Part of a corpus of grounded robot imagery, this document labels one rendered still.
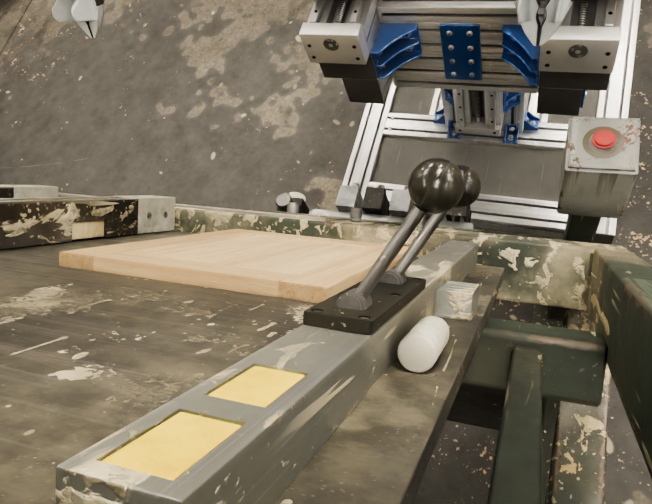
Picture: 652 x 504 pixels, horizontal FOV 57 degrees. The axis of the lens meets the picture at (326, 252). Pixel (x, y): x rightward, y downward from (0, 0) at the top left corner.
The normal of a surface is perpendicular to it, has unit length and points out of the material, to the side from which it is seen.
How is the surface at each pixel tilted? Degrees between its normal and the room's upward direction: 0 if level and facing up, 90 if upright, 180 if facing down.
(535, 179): 0
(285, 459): 90
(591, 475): 0
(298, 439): 90
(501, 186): 0
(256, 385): 60
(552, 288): 30
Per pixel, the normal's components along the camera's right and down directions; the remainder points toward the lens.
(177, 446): 0.07, -0.99
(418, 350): -0.33, 0.10
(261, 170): -0.25, -0.41
